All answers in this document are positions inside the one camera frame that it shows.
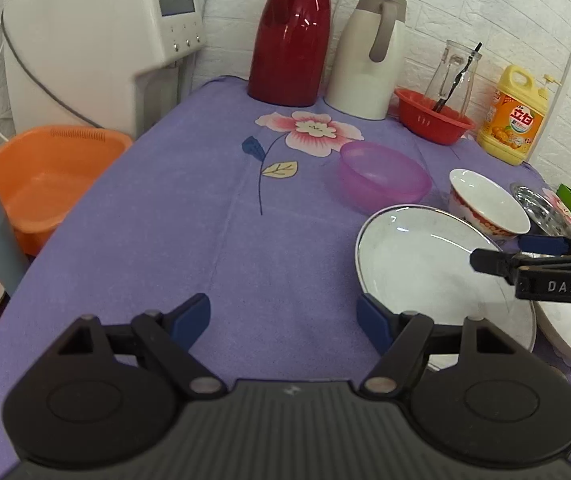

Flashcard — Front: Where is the black stirring stick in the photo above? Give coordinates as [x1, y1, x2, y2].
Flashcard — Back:
[433, 42, 483, 113]

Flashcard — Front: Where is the purple floral tablecloth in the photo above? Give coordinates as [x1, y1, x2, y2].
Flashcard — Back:
[0, 76, 571, 480]

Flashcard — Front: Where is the grey machine hose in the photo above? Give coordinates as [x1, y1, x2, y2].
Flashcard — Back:
[0, 10, 103, 130]

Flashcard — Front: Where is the clear glass pitcher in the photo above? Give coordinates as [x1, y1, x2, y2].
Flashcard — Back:
[424, 40, 481, 113]

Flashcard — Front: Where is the large white plate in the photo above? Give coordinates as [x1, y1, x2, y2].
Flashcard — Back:
[355, 204, 537, 371]

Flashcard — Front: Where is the white red-patterned ceramic bowl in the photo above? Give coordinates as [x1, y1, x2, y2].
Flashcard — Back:
[448, 168, 532, 241]

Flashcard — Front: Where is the white thermos jug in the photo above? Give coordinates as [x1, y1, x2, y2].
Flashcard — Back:
[324, 0, 410, 121]

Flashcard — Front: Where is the purple plastic bowl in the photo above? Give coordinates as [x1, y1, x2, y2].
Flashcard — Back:
[339, 141, 433, 215]

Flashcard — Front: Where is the stainless steel bowl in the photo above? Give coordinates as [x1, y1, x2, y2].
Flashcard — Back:
[509, 181, 571, 237]

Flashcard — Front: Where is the red plastic basket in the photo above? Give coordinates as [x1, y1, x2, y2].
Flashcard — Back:
[394, 88, 476, 147]

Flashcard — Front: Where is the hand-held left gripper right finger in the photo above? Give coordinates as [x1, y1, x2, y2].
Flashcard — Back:
[356, 294, 516, 401]

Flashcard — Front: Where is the orange plastic basin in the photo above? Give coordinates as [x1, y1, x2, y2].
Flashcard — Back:
[0, 125, 134, 257]

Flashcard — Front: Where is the red thermos jug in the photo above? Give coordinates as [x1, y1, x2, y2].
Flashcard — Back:
[246, 0, 333, 108]

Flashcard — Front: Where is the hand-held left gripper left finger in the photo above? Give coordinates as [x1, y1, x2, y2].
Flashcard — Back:
[58, 294, 228, 401]

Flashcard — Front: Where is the white countertop water machine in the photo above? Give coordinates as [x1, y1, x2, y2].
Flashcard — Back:
[2, 0, 213, 141]

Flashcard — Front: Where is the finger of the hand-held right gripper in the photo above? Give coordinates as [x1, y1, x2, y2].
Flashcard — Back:
[518, 234, 571, 257]
[469, 249, 571, 277]

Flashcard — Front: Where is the yellow detergent bottle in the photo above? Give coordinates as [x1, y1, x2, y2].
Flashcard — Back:
[476, 64, 563, 167]

